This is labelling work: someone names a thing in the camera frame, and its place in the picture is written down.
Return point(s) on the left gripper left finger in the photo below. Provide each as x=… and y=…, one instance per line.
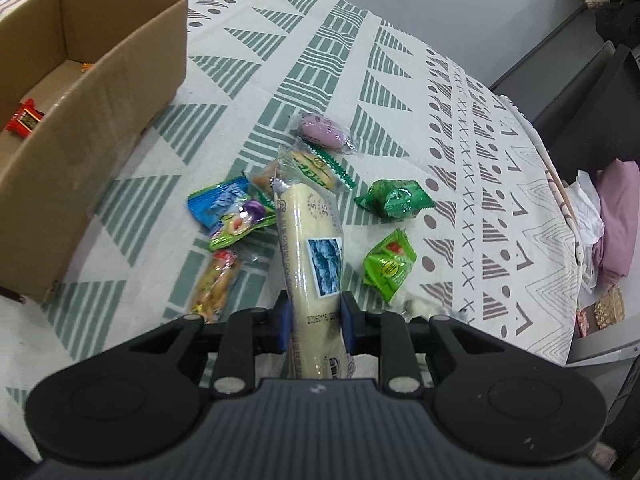
x=186, y=343

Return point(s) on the bright green snack pack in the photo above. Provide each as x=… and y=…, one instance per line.
x=388, y=264

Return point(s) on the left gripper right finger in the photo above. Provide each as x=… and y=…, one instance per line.
x=445, y=341

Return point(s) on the blue green jelly snack pack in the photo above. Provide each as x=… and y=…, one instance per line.
x=231, y=210

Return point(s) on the dark green candy pack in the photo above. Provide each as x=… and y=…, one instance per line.
x=395, y=199

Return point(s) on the clear green-edged biscuit pack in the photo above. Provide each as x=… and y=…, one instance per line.
x=316, y=165

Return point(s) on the clear yellow snack pack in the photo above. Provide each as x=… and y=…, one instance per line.
x=213, y=289

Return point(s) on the long cream bread snack pack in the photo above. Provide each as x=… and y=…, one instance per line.
x=311, y=241

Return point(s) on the patterned white green bedspread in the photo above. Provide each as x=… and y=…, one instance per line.
x=496, y=245

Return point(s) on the brown cardboard box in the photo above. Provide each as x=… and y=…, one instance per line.
x=96, y=73

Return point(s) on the red candy wrapper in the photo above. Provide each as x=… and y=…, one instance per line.
x=25, y=119

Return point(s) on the pink pillow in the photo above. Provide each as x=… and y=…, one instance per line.
x=618, y=190

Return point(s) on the purple round pastry pack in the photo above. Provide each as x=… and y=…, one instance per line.
x=324, y=132

